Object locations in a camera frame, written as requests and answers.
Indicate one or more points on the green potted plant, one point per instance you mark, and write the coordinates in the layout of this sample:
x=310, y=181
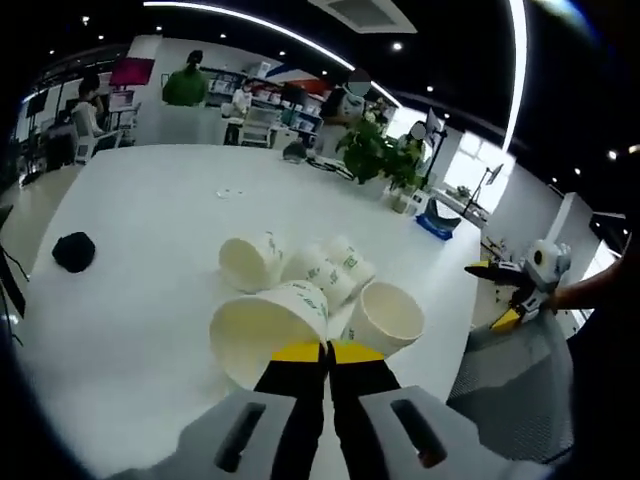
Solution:
x=375, y=152

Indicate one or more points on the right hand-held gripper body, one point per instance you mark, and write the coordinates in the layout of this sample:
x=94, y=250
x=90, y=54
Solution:
x=547, y=267

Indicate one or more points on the studio light on stand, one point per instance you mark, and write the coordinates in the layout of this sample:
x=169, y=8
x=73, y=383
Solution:
x=434, y=131

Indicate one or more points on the grey rounded object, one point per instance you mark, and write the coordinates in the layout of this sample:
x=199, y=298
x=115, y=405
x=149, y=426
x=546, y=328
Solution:
x=295, y=150

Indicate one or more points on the blue tissue packet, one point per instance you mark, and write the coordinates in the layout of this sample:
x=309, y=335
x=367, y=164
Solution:
x=437, y=224

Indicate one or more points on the person's dark shirt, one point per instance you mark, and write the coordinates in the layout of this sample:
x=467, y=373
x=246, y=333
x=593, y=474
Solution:
x=607, y=360

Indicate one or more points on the small jar beside plant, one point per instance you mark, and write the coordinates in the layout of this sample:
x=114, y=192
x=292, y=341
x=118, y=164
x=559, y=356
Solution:
x=398, y=201

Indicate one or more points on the grey mesh office chair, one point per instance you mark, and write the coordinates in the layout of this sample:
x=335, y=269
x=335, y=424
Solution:
x=515, y=385

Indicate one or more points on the white office chair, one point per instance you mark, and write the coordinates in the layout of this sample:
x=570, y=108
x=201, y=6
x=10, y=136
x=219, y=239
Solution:
x=85, y=145

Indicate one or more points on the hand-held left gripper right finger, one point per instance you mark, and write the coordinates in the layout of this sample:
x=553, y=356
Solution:
x=400, y=435

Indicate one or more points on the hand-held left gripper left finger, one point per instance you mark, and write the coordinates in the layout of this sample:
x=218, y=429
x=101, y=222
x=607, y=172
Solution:
x=250, y=435

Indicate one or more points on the black crumpled cloth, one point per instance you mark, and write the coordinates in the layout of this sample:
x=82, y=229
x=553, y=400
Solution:
x=74, y=252

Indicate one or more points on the thin light stand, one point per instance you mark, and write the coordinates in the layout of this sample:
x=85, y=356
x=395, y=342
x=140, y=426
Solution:
x=487, y=182

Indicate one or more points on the ceiling air vent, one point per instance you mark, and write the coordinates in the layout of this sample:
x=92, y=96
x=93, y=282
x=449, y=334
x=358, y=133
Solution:
x=362, y=12

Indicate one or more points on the white paper cup green print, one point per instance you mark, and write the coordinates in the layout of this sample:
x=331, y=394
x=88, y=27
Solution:
x=352, y=260
x=250, y=264
x=387, y=316
x=315, y=274
x=260, y=330

